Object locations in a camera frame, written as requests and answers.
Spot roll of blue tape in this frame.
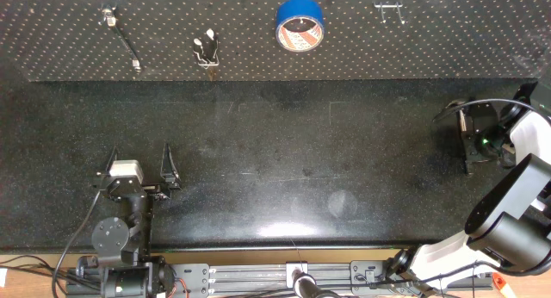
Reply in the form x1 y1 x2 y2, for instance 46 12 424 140
275 0 326 53

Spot black pegboard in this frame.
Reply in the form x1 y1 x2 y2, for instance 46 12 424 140
0 0 551 83

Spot thin black cable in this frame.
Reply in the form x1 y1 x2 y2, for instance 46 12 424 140
0 254 87 290

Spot black pliers with white tips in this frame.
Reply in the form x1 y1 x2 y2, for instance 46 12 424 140
191 28 221 82

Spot orange and white object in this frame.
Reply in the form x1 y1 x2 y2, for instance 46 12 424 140
491 271 518 298

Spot mounting rail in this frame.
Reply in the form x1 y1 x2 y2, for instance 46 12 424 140
64 255 494 298

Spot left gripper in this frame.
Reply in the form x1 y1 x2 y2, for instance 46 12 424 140
91 142 183 202

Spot wrench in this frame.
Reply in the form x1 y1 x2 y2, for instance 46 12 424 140
102 9 144 73

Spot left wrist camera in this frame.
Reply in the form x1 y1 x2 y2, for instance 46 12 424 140
108 158 145 185

